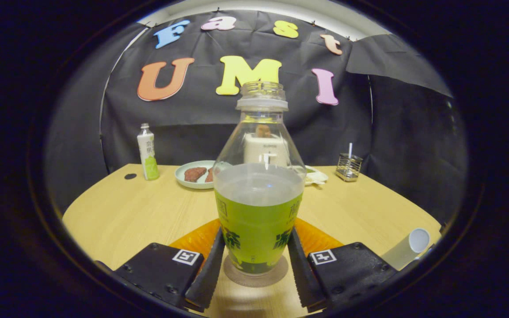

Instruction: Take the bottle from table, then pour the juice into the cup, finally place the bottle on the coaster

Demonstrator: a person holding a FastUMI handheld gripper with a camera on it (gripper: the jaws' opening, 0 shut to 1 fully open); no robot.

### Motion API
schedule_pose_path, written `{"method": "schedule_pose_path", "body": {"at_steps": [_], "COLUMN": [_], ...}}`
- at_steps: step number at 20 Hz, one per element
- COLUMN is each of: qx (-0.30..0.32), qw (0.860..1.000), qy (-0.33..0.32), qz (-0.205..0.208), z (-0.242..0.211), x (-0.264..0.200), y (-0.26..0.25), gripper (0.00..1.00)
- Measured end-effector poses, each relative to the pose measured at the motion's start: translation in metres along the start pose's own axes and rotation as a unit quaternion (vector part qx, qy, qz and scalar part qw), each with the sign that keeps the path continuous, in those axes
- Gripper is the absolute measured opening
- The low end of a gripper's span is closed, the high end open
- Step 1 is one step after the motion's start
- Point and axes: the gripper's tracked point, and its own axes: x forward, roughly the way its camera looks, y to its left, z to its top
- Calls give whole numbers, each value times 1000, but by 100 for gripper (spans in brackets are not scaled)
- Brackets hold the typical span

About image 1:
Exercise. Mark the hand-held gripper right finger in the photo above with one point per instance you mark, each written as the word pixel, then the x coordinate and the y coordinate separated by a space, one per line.
pixel 301 274

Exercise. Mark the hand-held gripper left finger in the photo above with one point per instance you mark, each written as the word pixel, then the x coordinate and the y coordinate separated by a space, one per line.
pixel 208 274

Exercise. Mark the round brown coaster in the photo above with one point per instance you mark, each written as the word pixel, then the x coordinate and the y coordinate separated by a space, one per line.
pixel 279 276

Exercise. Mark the clear juice bottle green label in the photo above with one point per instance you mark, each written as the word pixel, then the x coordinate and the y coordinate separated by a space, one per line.
pixel 256 221

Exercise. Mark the white cup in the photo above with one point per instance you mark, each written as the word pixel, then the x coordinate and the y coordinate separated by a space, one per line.
pixel 402 251

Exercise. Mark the small white green bottle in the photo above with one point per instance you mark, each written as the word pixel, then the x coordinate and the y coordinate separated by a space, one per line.
pixel 148 154

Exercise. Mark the pale green plate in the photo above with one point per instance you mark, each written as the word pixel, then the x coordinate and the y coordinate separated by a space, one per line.
pixel 184 182

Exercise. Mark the brown meat slice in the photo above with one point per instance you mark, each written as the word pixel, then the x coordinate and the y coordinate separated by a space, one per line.
pixel 195 174
pixel 210 176

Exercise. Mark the white divided snack tray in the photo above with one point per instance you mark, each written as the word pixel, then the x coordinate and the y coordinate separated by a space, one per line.
pixel 317 176

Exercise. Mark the wooden table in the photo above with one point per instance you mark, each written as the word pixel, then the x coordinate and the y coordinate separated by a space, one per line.
pixel 126 207

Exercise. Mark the small black disc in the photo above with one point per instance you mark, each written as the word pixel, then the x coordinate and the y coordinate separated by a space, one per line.
pixel 130 176

